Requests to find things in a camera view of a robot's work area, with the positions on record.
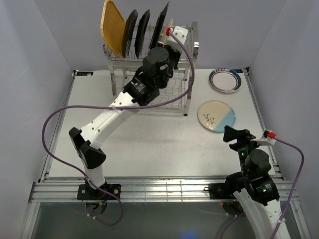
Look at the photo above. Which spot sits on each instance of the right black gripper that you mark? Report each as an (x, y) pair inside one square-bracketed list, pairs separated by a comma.
[(242, 136)]

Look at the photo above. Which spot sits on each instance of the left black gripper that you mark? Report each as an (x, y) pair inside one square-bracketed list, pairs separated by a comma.
[(177, 55)]

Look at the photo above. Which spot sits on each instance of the beige floral square plate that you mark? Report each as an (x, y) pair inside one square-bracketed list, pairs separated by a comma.
[(158, 27)]

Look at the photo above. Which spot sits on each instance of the cream and blue round plate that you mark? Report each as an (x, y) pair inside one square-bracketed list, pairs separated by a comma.
[(215, 115)]

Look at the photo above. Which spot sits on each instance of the black floral square plate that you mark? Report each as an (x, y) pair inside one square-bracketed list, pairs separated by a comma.
[(142, 26), (128, 33)]

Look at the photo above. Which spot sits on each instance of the white plate teal red rim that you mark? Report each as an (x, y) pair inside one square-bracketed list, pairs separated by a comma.
[(225, 80)]

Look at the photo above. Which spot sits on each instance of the square woven bamboo plate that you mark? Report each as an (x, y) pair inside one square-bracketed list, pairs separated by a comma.
[(112, 27)]

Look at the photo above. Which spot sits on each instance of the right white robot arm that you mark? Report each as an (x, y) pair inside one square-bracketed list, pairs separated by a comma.
[(253, 187)]

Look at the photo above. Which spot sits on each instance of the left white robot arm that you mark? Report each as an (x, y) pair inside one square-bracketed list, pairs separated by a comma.
[(143, 88)]

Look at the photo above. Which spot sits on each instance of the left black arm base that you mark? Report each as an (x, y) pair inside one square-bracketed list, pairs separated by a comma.
[(86, 192)]

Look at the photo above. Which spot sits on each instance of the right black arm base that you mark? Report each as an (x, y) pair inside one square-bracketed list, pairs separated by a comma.
[(223, 190)]

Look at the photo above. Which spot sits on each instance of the steel two-tier dish rack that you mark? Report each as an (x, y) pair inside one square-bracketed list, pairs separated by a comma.
[(122, 71)]

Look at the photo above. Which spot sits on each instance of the right blue table label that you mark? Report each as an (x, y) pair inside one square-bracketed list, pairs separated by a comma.
[(238, 70)]

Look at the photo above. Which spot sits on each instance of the blue table label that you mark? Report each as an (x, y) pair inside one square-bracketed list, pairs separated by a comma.
[(238, 70), (84, 73)]

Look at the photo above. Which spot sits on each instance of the left blue table label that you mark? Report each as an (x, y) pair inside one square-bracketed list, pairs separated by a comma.
[(84, 73)]

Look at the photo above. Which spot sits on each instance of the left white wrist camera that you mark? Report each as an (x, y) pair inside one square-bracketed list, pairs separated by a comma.
[(180, 33)]

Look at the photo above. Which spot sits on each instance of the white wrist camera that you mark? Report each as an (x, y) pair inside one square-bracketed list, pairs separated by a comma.
[(267, 139), (180, 33)]

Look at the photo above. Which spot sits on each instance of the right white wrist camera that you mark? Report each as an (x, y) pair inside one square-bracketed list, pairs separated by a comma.
[(267, 139)]

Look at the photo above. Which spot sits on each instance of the aluminium front rail frame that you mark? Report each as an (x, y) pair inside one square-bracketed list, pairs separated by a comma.
[(132, 191)]

